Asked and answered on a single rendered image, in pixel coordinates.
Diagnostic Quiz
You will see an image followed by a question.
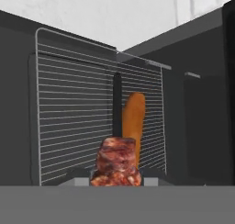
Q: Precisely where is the silver wire oven rack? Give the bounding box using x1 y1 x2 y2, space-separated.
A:
34 27 168 186

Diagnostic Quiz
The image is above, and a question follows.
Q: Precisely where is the orange baguette bread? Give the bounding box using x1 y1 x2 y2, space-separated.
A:
121 92 147 169

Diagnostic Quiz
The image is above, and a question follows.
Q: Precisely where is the dark grey toaster oven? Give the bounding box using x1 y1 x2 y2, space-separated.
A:
0 0 235 187

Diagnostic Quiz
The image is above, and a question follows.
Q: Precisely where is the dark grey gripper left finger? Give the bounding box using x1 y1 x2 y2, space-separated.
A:
58 167 94 187

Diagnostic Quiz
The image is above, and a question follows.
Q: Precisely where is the brown meat kebab skewer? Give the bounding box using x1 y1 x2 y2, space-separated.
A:
89 72 143 187

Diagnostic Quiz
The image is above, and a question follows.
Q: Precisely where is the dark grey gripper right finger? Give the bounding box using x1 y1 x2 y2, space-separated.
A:
140 167 171 187

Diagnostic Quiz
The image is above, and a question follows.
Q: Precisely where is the silver bar handle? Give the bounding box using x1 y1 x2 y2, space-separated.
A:
184 71 202 80
146 60 173 71

